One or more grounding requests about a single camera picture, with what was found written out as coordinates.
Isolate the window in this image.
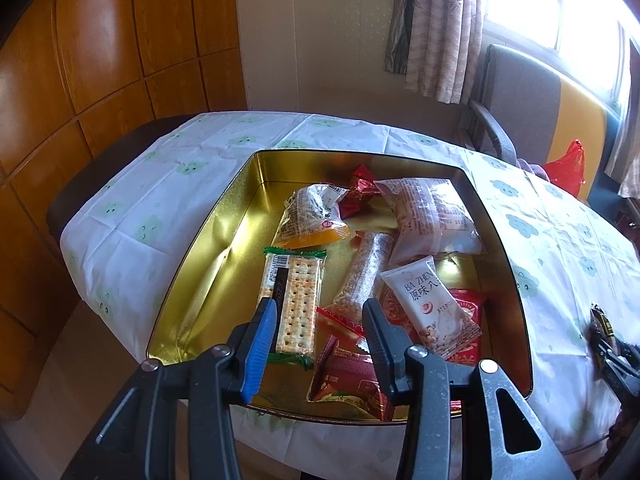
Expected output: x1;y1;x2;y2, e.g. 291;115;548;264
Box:
480;0;631;106

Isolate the clear bread packet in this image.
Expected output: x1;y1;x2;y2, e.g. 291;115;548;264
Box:
374;176;487;267

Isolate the green-ended cracker packet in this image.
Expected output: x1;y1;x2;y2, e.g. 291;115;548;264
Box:
256;246;328;372

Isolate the long clear red-ended bar packet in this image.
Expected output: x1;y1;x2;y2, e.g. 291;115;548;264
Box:
316;231;396;336

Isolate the white green-print tablecloth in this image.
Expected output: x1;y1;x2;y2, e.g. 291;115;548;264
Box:
60;111;640;461

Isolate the wooden wardrobe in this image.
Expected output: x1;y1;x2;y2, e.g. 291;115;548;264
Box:
0;0;248;421

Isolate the pink cloth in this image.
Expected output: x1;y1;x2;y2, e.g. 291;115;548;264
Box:
515;157;548;176

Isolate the white snack packet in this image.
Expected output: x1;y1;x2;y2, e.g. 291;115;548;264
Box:
380;255;482;361

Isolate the pink patterned curtain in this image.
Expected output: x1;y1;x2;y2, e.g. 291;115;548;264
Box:
384;0;485;106
617;125;640;201

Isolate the gold tin box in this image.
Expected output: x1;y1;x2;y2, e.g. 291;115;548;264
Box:
145;149;533;426

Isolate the dark red snack packet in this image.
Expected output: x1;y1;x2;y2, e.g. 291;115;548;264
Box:
306;334;398;422

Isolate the large red snack packet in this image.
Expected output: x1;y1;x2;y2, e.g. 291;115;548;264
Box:
377;285;487;368

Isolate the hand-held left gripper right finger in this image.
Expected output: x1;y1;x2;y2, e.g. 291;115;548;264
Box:
361;298;576;480

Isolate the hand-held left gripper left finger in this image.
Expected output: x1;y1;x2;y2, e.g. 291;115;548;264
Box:
62;297;278;480

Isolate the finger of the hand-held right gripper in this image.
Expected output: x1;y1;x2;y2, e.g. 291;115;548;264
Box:
595;332;640;406

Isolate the small red candy packet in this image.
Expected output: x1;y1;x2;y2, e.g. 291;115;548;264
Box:
339;164;385;219

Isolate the dark gold candy packet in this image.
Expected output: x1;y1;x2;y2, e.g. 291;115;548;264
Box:
589;304;626;361

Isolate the red plastic bag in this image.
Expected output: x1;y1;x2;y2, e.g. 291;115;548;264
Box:
541;140;586;193

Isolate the clear orange nut packet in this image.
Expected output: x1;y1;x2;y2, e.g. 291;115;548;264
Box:
271;184;351;252

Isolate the grey yellow blue sofa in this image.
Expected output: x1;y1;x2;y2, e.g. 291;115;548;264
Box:
467;43;640;211

